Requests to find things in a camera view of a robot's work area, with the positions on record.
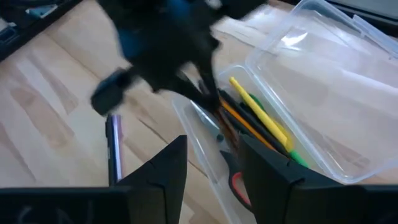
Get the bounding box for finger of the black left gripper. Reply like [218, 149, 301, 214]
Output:
[197, 46, 222, 112]
[167, 73, 215, 110]

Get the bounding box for yellow pen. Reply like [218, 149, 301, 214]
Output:
[228, 76, 295, 152]

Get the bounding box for clear plastic box lid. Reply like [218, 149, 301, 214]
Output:
[245, 0, 398, 185]

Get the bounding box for black pen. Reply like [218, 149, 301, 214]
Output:
[221, 108, 250, 136]
[217, 89, 290, 157]

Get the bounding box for orange pencil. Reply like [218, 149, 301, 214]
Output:
[218, 97, 275, 151]

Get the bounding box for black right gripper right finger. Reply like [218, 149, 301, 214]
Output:
[239, 133, 365, 224]

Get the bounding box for purple pen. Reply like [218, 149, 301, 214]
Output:
[104, 114, 126, 187]

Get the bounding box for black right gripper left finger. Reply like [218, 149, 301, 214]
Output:
[115, 134, 189, 224]

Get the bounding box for black aluminium table frame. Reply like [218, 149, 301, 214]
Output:
[0, 0, 82, 62]

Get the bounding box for black red scissors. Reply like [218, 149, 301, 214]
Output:
[188, 99, 253, 213]

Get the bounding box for green pen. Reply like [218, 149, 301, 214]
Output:
[248, 93, 309, 169]

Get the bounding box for clear plastic bag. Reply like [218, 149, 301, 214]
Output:
[172, 64, 315, 224]

